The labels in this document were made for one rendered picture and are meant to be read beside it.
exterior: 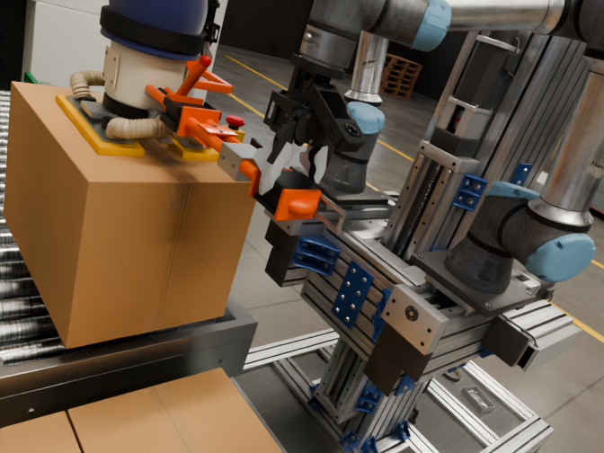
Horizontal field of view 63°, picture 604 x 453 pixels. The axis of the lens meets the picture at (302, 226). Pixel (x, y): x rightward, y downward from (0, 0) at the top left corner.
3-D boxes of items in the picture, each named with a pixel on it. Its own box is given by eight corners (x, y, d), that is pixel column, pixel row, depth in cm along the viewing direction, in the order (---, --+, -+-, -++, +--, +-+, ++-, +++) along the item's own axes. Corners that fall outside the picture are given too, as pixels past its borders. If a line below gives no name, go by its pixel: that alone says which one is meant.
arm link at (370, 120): (330, 150, 137) (347, 102, 132) (333, 139, 149) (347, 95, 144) (371, 164, 137) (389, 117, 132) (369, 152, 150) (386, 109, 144)
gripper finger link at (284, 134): (278, 168, 75) (310, 121, 75) (284, 173, 74) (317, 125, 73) (258, 155, 72) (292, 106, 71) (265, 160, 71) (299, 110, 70)
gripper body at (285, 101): (297, 131, 82) (320, 58, 77) (329, 151, 76) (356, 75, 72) (260, 126, 77) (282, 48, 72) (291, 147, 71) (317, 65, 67)
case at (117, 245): (2, 216, 143) (11, 80, 127) (135, 211, 170) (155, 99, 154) (66, 350, 105) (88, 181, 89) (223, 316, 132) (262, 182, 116)
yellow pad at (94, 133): (55, 101, 123) (57, 81, 121) (95, 106, 130) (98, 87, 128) (97, 155, 101) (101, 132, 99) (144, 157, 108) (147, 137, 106)
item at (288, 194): (247, 195, 79) (254, 166, 77) (283, 195, 83) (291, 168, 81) (275, 220, 73) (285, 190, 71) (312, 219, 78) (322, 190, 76)
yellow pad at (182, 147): (129, 110, 136) (132, 92, 134) (164, 113, 142) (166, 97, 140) (182, 160, 114) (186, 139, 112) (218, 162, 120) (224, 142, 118)
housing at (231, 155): (214, 164, 88) (219, 141, 86) (245, 165, 92) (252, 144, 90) (233, 182, 83) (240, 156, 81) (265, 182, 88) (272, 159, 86)
